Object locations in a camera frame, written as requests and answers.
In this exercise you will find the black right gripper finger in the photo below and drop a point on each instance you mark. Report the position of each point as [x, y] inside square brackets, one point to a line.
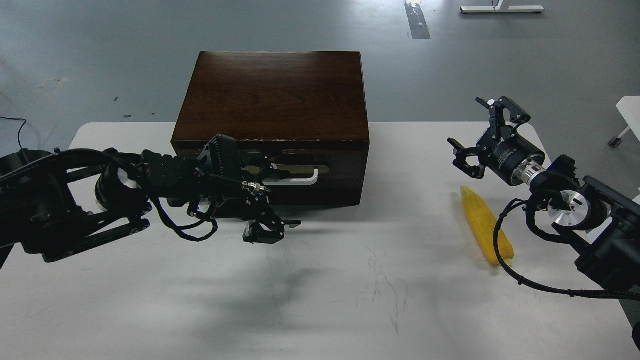
[461, 155]
[497, 120]

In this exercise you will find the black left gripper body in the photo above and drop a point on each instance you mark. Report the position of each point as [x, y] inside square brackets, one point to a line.
[237, 194]

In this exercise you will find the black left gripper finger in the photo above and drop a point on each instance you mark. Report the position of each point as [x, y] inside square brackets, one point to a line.
[268, 228]
[258, 167]

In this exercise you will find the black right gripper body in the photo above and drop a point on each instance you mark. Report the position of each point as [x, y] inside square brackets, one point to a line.
[503, 155]

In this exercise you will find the white drawer handle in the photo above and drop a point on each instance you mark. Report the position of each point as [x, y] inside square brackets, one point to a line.
[294, 182]

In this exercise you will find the wooden drawer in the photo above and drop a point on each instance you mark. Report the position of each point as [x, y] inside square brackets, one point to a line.
[341, 164]

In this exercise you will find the yellow corn cob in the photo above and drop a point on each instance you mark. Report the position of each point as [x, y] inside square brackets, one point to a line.
[481, 221]

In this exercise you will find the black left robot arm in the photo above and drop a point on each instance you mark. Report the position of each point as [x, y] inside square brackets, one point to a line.
[63, 203]

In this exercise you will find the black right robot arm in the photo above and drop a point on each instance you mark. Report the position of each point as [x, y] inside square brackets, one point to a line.
[597, 222]

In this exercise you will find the dark wooden cabinet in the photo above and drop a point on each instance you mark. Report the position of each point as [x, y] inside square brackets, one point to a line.
[279, 96]

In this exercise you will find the white table leg base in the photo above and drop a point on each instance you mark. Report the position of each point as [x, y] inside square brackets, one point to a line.
[502, 7]

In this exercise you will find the grey floor tape strip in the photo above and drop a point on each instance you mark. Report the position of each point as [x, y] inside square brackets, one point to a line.
[418, 27]

